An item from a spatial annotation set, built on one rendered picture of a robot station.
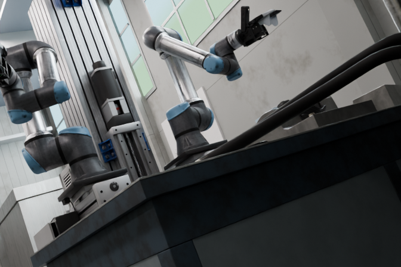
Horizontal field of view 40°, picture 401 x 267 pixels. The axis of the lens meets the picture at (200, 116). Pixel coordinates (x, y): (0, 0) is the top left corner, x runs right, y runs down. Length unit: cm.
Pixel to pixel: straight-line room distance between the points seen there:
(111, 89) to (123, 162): 33
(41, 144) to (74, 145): 13
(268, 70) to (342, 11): 119
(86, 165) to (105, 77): 48
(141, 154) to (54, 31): 70
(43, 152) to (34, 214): 609
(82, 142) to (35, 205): 615
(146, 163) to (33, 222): 595
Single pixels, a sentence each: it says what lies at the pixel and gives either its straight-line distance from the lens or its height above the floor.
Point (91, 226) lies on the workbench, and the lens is 116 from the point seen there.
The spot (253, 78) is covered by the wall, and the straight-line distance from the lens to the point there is 543.
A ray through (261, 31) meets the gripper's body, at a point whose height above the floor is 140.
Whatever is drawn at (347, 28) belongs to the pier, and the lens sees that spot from 434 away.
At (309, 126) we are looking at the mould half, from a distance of 146.
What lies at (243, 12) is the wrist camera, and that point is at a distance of 242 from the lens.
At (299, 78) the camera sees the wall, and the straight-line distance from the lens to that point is 496.
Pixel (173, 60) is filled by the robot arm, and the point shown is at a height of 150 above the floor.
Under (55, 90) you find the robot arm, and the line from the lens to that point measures 197.
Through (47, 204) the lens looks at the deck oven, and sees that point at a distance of 832.
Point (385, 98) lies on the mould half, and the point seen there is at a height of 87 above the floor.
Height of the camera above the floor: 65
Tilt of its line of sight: 13 degrees up
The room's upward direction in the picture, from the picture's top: 22 degrees counter-clockwise
